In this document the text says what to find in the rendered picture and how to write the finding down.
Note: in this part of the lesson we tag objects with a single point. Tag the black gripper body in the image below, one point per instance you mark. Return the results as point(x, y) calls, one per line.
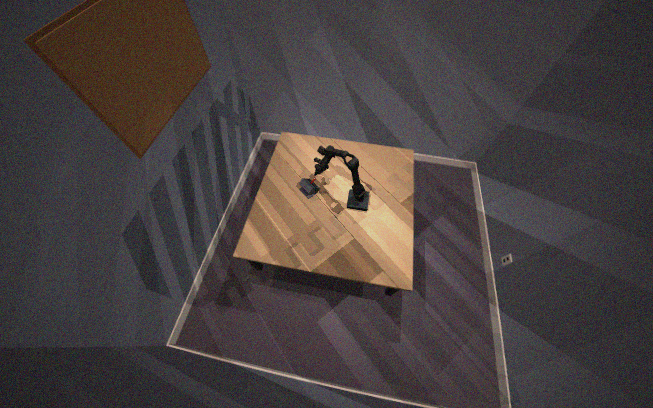
point(323, 164)

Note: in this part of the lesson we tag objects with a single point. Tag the dark grey square panel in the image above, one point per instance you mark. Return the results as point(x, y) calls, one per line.
point(307, 188)

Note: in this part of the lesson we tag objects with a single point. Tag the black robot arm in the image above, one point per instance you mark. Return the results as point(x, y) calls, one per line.
point(353, 165)

